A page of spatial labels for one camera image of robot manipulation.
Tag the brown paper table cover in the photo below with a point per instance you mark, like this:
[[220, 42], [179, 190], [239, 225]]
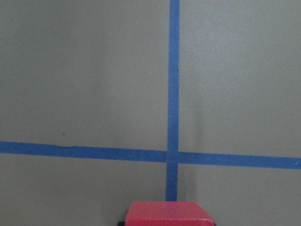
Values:
[[84, 110]]

